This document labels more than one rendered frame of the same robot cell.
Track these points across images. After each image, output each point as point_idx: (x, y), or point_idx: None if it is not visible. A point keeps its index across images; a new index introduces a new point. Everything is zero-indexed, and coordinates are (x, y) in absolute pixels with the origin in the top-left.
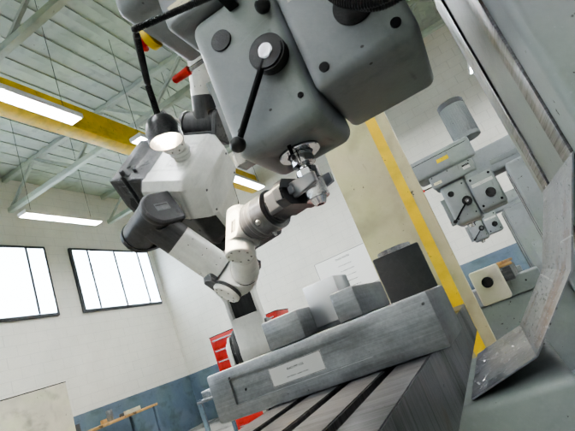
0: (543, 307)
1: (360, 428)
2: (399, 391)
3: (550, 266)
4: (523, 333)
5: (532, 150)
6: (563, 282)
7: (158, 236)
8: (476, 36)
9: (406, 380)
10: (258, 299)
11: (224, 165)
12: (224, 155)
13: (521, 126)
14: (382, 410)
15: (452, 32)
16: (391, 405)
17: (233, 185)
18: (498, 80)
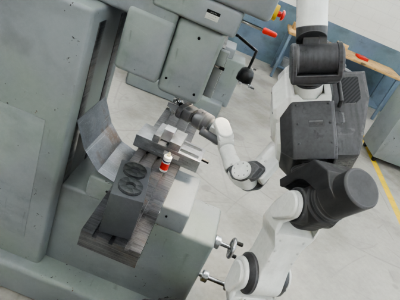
0: (109, 140)
1: (162, 119)
2: (156, 124)
3: (96, 137)
4: (107, 159)
5: (87, 100)
6: (112, 127)
7: None
8: (105, 53)
9: (154, 126)
10: (266, 248)
11: (271, 103)
12: (271, 94)
13: (91, 90)
14: (159, 121)
15: (93, 34)
16: (158, 121)
17: (276, 125)
18: (98, 71)
